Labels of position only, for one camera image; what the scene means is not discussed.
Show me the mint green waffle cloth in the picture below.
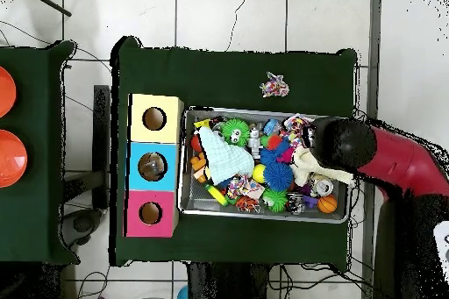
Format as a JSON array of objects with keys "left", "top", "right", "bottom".
[{"left": 198, "top": 125, "right": 256, "bottom": 185}]

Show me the orange striped tiger toy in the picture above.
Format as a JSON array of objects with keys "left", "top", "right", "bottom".
[{"left": 235, "top": 196, "right": 262, "bottom": 214}]

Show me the cream waffle cloth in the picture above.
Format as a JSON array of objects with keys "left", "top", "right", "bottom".
[{"left": 289, "top": 146, "right": 355, "bottom": 188}]

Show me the wooden box with three holes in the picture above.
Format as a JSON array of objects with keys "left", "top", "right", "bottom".
[{"left": 125, "top": 93, "right": 185, "bottom": 238}]

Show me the green fuzzy toy with eyes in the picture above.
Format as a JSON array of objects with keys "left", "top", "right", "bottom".
[{"left": 221, "top": 117, "right": 253, "bottom": 147}]

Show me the red ball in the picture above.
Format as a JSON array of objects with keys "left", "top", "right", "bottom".
[{"left": 189, "top": 134, "right": 204, "bottom": 154}]

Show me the grey robot toy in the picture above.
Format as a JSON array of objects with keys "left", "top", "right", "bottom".
[{"left": 246, "top": 125, "right": 264, "bottom": 160}]

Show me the orange plastic building block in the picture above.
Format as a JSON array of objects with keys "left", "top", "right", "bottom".
[{"left": 189, "top": 153, "right": 211, "bottom": 185}]

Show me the yellow cheese wedge toy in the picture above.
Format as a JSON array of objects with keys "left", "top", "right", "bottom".
[{"left": 194, "top": 117, "right": 211, "bottom": 133}]

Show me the yellow ball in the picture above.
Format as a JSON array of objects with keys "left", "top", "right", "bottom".
[{"left": 252, "top": 164, "right": 268, "bottom": 184}]

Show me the blue spiky ball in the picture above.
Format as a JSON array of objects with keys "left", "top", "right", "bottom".
[{"left": 259, "top": 146, "right": 297, "bottom": 194}]

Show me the crushed silver can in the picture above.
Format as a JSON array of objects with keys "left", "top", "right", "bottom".
[{"left": 312, "top": 176, "right": 337, "bottom": 198}]

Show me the small orange basketball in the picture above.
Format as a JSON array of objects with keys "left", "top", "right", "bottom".
[{"left": 317, "top": 194, "right": 339, "bottom": 215}]

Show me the side table with green cloth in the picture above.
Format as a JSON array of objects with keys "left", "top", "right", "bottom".
[{"left": 0, "top": 40, "right": 78, "bottom": 267}]

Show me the orange bowl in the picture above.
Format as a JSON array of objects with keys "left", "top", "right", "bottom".
[
  {"left": 0, "top": 66, "right": 18, "bottom": 119},
  {"left": 0, "top": 130, "right": 28, "bottom": 189}
]

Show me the black rod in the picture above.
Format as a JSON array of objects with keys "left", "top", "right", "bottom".
[{"left": 19, "top": 0, "right": 73, "bottom": 18}]

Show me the wire mesh bin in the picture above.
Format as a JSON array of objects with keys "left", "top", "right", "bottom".
[{"left": 178, "top": 107, "right": 354, "bottom": 224}]

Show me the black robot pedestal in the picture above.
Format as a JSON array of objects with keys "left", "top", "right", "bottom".
[{"left": 186, "top": 262, "right": 274, "bottom": 299}]

